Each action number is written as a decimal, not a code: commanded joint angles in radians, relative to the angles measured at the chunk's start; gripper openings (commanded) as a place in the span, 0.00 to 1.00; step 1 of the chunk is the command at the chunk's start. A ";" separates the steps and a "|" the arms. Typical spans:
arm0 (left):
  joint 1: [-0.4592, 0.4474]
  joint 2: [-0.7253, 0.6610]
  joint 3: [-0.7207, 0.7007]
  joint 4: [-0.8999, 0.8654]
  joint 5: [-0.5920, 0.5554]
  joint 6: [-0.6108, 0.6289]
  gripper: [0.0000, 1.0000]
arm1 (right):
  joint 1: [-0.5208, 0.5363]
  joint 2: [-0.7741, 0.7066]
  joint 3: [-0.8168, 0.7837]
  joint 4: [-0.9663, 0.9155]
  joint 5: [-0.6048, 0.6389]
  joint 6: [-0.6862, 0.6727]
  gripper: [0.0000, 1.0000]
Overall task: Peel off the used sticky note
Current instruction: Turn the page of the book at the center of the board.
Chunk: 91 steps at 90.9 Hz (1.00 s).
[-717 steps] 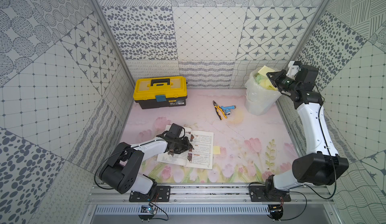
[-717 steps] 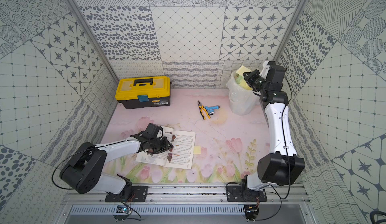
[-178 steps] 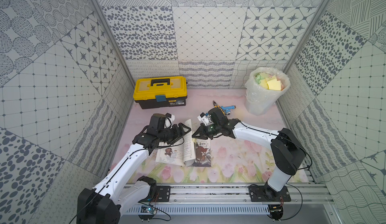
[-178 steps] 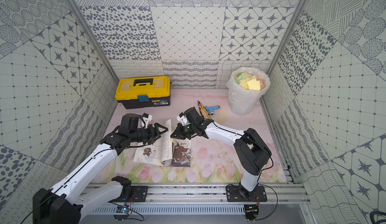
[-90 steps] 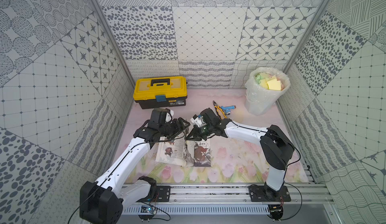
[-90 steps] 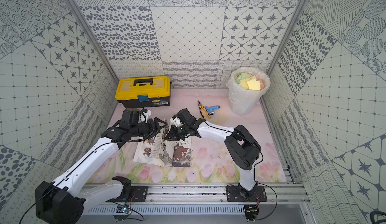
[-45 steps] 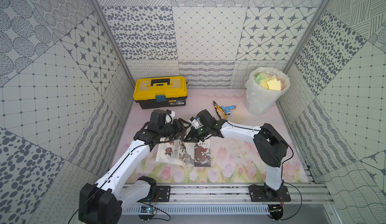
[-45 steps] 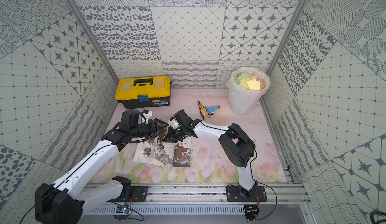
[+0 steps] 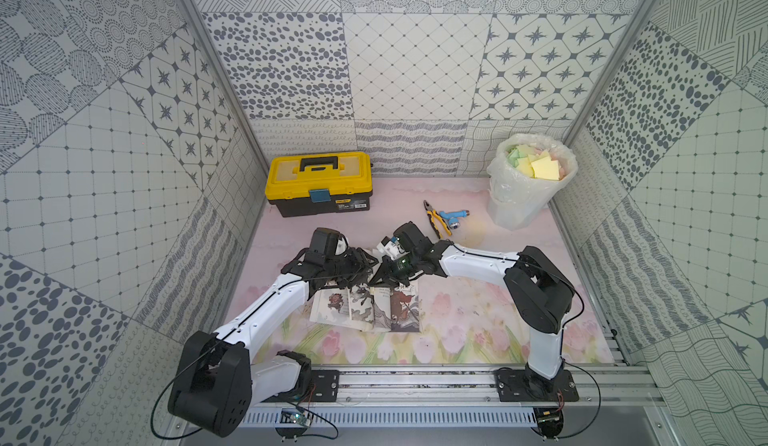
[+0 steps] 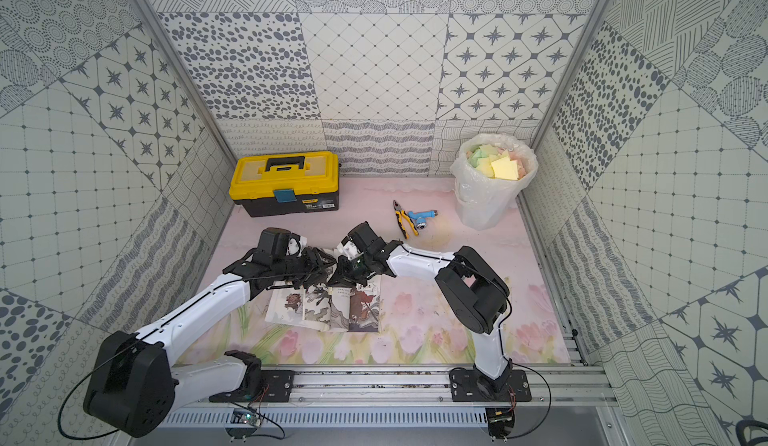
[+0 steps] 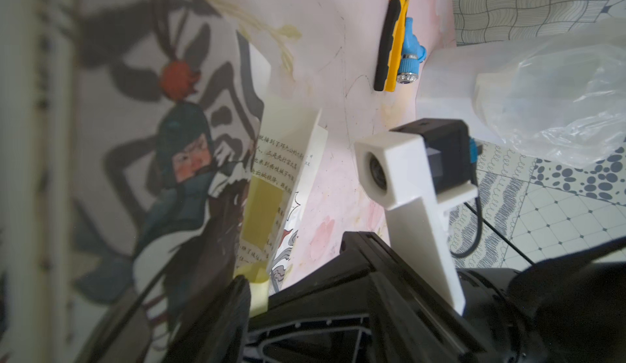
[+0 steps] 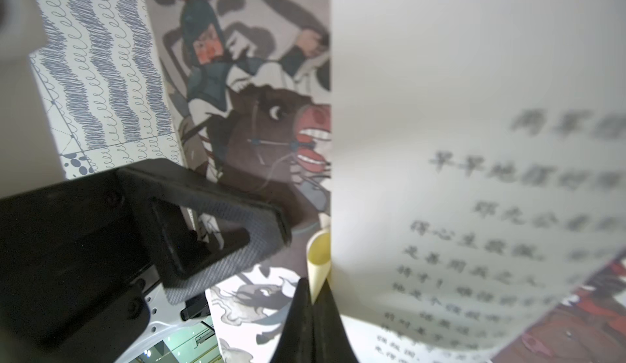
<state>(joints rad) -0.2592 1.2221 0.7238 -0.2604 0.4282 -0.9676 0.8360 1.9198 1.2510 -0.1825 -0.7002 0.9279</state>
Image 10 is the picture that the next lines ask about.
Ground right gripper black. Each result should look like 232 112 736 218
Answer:
327 252 374 288

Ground illustrated story book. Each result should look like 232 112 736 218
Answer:
265 277 381 333

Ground yellow sticky note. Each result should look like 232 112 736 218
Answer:
490 157 522 181

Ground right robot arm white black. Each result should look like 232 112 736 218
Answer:
328 222 512 381

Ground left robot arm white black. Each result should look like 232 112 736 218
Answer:
83 228 336 438

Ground pile of discarded sticky notes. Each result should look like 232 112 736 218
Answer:
465 144 528 181

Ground yellow black pliers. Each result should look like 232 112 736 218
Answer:
392 200 419 239

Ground yellow black toolbox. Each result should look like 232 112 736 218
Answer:
229 151 340 218

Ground white bin with plastic bag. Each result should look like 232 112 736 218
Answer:
450 134 539 231

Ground left controller board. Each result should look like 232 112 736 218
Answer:
225 408 262 440

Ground controller board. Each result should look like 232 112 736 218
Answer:
485 407 516 440
225 408 262 440

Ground right controller board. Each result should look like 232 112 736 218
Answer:
485 407 516 440

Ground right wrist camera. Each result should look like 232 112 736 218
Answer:
337 238 360 260

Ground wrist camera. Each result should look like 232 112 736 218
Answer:
286 235 306 256
337 238 360 260

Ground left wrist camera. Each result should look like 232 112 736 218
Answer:
286 235 306 256

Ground blue handled tool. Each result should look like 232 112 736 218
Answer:
407 210 438 230

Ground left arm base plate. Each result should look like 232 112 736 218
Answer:
208 370 296 404

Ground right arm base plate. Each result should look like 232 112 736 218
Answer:
448 368 532 403

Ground aluminium mounting rail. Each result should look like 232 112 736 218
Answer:
202 365 618 407

